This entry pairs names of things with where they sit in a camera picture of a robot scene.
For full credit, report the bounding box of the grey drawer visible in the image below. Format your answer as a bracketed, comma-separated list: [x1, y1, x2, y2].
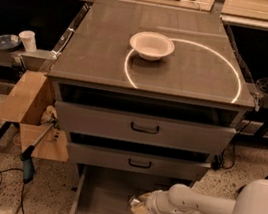
[67, 143, 210, 181]
[55, 101, 235, 155]
[68, 163, 195, 214]

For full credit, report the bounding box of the middle grey drawer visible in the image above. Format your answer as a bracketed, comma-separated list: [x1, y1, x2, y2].
[67, 143, 210, 181]

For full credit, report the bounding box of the blue handled tool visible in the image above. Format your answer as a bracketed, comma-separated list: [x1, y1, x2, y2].
[20, 123, 54, 184]

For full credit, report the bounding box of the blue bowl on shelf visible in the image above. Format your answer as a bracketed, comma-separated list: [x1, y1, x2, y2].
[0, 34, 21, 52]

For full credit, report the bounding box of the bottom grey drawer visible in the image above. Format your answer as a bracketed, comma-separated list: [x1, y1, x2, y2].
[68, 163, 195, 214]

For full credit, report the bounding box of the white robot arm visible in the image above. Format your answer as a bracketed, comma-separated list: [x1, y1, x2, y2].
[129, 179, 268, 214]

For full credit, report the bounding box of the crumpled beige cloth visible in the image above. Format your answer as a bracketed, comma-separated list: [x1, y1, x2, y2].
[40, 105, 58, 126]

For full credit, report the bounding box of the white paper bowl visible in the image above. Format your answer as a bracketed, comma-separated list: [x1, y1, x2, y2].
[129, 31, 175, 61]

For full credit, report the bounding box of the grey drawer cabinet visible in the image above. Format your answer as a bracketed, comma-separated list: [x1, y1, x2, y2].
[24, 0, 268, 214]

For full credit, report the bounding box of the white paper cup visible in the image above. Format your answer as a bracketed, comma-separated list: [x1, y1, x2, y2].
[19, 30, 37, 52]

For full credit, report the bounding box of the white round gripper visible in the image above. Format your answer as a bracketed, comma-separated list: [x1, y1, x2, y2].
[131, 190, 173, 214]

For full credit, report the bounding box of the top grey drawer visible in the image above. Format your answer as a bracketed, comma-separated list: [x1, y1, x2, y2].
[55, 101, 235, 155]

